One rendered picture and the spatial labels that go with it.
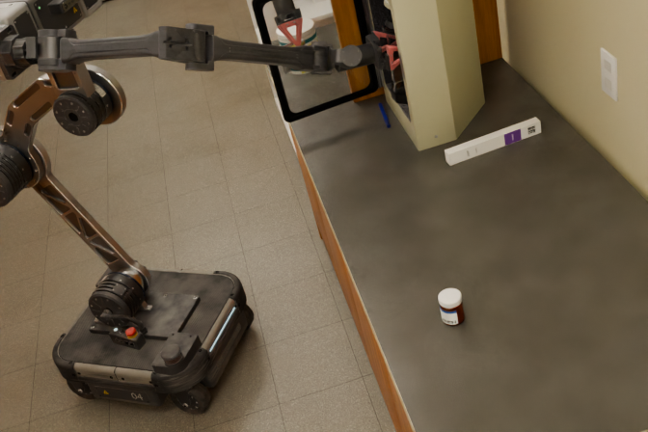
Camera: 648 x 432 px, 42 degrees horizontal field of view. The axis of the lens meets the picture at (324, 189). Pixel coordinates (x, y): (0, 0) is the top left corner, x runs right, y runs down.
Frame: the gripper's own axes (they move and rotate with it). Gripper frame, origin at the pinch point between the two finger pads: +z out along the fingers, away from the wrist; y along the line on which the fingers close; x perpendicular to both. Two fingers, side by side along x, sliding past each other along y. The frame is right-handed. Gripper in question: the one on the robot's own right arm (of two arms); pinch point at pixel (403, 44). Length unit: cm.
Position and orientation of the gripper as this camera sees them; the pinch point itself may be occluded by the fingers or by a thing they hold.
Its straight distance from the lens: 233.6
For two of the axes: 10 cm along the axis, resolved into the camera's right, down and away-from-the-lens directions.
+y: -2.7, -4.9, 8.3
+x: 1.4, 8.3, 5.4
